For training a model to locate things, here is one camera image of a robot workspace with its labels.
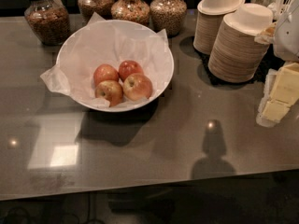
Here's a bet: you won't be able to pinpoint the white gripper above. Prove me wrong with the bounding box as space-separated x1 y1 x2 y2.
256 0 299 128

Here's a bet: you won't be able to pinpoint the red apple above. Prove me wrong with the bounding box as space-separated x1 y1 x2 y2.
122 73 152 101
93 63 119 86
94 80 123 106
119 60 143 81

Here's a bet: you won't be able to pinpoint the white bowl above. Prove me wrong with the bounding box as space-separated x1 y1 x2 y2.
55 19 175 113

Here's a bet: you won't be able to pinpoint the front stack paper bowls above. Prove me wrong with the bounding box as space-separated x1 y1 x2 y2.
208 3 273 83

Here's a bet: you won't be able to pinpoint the stack paper bowls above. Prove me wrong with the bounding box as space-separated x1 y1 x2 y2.
208 3 273 83
193 0 245 55

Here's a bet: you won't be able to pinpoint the back stack paper bowls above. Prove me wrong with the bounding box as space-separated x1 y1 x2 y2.
193 0 245 55

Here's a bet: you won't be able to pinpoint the glass cereal jar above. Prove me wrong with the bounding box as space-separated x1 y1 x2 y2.
111 0 150 26
24 0 70 46
149 0 187 36
78 0 115 22

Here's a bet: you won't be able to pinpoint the white paper liner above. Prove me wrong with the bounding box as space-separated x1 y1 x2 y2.
39 12 170 109

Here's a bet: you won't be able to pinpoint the left glass cereal jar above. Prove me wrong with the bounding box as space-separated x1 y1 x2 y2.
24 0 70 46

